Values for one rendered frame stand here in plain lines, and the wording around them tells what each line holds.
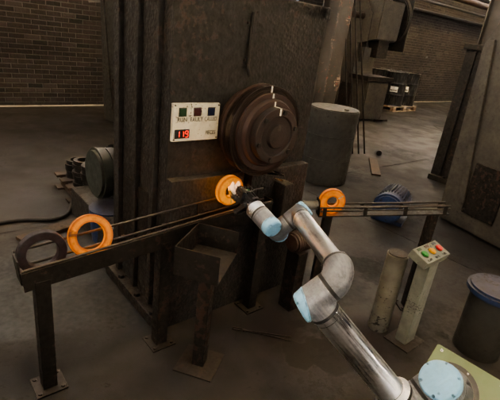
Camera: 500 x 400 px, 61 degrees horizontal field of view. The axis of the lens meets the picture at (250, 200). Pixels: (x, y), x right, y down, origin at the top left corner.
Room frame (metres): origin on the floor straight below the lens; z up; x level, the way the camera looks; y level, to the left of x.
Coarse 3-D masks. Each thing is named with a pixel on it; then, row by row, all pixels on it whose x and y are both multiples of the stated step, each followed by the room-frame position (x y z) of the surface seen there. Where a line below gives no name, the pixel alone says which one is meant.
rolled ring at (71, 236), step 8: (80, 216) 1.62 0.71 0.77; (88, 216) 1.62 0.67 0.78; (96, 216) 1.64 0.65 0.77; (72, 224) 1.57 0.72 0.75; (80, 224) 1.58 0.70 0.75; (104, 224) 1.64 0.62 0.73; (72, 232) 1.55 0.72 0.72; (104, 232) 1.64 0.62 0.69; (112, 232) 1.65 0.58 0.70; (72, 240) 1.54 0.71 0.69; (104, 240) 1.62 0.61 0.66; (72, 248) 1.53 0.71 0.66; (80, 248) 1.55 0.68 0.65; (96, 248) 1.59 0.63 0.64
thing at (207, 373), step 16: (192, 240) 1.74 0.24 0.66; (208, 240) 1.79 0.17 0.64; (224, 240) 1.77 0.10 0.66; (176, 256) 1.55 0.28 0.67; (192, 256) 1.54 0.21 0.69; (208, 256) 1.52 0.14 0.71; (224, 256) 1.72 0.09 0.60; (176, 272) 1.55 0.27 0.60; (192, 272) 1.53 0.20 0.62; (208, 272) 1.52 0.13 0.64; (224, 272) 1.60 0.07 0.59; (208, 288) 1.65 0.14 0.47; (208, 304) 1.64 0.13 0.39; (208, 320) 1.66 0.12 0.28; (208, 336) 1.69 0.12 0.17; (192, 352) 1.74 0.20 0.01; (208, 352) 1.75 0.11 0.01; (176, 368) 1.61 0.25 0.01; (192, 368) 1.63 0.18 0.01; (208, 368) 1.64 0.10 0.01
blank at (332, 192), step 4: (332, 188) 2.37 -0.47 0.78; (324, 192) 2.35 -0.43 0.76; (328, 192) 2.34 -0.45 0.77; (332, 192) 2.35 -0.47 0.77; (336, 192) 2.35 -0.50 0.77; (340, 192) 2.35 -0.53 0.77; (320, 196) 2.36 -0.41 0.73; (324, 196) 2.34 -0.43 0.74; (328, 196) 2.34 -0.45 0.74; (332, 196) 2.35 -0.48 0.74; (336, 196) 2.35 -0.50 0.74; (340, 196) 2.35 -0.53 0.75; (324, 200) 2.34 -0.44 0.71; (340, 200) 2.35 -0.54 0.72; (344, 200) 2.36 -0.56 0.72; (324, 204) 2.34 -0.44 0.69; (336, 204) 2.36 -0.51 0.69; (340, 204) 2.35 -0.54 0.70; (344, 204) 2.36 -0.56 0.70; (328, 212) 2.35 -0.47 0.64; (332, 212) 2.35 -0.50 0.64; (336, 212) 2.35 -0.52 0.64
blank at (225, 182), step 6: (222, 180) 1.99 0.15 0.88; (228, 180) 1.99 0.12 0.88; (234, 180) 2.02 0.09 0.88; (240, 180) 2.05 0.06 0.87; (222, 186) 1.97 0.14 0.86; (228, 186) 1.99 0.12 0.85; (216, 192) 1.97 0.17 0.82; (222, 192) 1.97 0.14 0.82; (222, 198) 1.98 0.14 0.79; (228, 198) 2.00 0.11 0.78; (228, 204) 2.00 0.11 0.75
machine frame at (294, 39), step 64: (128, 0) 2.28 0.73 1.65; (192, 0) 2.00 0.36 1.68; (256, 0) 2.24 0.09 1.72; (128, 64) 2.28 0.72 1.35; (192, 64) 2.01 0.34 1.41; (256, 64) 2.27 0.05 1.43; (128, 128) 2.27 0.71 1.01; (128, 192) 2.24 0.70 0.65; (192, 192) 1.98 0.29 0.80; (256, 192) 2.27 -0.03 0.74
